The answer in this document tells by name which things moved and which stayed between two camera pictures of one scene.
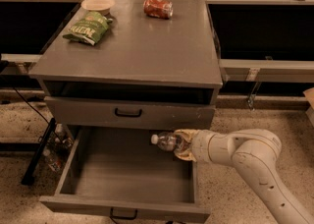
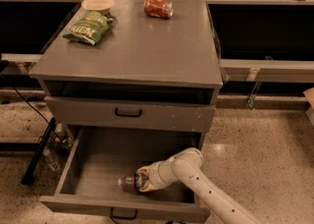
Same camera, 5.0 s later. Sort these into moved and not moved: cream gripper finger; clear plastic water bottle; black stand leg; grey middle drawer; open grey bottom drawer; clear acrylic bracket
Moved: clear plastic water bottle; cream gripper finger
Not moved: grey middle drawer; clear acrylic bracket; open grey bottom drawer; black stand leg
